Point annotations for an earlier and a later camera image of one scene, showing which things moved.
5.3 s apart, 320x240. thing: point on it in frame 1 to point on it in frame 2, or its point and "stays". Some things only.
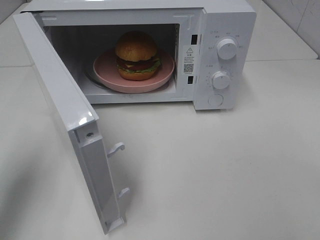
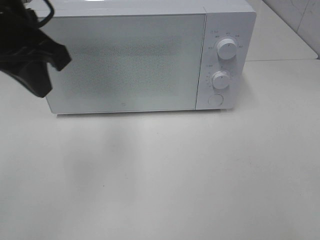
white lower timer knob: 220,80 stays
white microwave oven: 201,52 stays
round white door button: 216,99 stays
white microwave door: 82,122 to 127,63
